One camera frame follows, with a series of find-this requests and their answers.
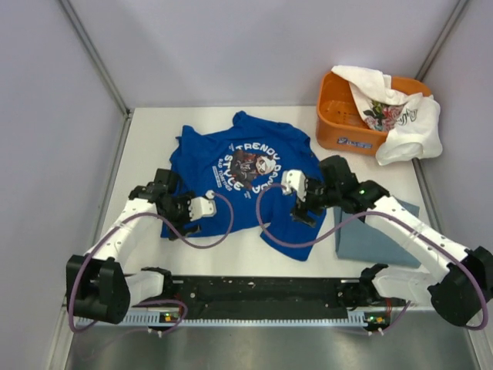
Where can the folded grey blue t shirt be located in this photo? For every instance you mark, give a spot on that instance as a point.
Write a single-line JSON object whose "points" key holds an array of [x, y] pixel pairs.
{"points": [[357, 241]]}

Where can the blue printed t shirt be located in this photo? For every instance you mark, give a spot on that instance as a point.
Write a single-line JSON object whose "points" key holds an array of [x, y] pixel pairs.
{"points": [[242, 163]]}

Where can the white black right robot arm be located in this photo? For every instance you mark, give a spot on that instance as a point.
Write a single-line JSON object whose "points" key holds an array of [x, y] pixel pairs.
{"points": [[456, 281]]}

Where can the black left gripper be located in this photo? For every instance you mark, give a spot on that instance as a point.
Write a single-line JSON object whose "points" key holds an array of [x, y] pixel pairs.
{"points": [[182, 199]]}

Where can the grey slotted cable duct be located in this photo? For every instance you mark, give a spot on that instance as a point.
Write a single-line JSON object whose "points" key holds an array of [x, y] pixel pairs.
{"points": [[162, 319]]}

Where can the aluminium frame rail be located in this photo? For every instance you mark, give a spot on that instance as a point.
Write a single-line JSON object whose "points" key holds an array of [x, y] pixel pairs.
{"points": [[413, 293]]}

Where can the white floral t shirt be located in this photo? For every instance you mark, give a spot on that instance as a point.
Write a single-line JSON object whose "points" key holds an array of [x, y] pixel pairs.
{"points": [[410, 120]]}

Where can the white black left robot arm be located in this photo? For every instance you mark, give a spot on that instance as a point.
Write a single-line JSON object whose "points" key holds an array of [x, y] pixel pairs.
{"points": [[97, 287]]}

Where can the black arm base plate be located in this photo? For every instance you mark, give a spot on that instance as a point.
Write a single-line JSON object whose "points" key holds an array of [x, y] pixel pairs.
{"points": [[272, 297]]}

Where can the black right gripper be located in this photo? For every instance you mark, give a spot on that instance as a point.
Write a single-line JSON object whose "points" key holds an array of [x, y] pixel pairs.
{"points": [[300, 213]]}

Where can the orange plastic basket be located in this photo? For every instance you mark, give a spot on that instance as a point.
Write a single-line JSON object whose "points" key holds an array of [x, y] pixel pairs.
{"points": [[339, 125]]}

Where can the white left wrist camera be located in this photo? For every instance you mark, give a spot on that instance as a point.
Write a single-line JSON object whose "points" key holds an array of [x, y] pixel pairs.
{"points": [[202, 207]]}

